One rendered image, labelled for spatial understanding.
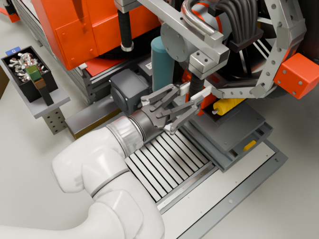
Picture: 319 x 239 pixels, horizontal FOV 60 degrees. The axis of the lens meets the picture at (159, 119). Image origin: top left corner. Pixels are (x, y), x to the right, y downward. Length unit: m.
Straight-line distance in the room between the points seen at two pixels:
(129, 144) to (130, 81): 0.75
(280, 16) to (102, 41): 0.79
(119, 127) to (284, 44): 0.46
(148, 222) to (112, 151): 0.17
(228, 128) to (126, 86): 0.55
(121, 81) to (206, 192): 0.68
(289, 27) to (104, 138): 0.51
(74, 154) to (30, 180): 1.06
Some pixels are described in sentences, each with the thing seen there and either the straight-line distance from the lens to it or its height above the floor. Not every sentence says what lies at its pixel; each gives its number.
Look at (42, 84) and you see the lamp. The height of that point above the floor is 0.59.
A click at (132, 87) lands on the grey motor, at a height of 0.41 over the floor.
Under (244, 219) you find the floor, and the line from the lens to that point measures 1.51.
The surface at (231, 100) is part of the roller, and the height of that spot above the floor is 0.54.
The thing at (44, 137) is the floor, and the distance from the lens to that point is 1.77.
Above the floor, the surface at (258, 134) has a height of 0.17.
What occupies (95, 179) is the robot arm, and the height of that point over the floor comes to 0.86.
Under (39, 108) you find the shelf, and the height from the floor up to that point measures 0.45.
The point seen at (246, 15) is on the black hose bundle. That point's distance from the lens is 0.69.
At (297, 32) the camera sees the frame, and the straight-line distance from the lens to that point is 0.78.
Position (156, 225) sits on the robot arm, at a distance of 0.59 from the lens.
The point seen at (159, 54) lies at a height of 0.72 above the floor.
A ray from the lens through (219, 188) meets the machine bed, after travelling 1.45.
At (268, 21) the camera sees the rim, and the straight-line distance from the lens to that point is 0.93.
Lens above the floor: 1.40
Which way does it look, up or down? 56 degrees down
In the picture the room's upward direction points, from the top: straight up
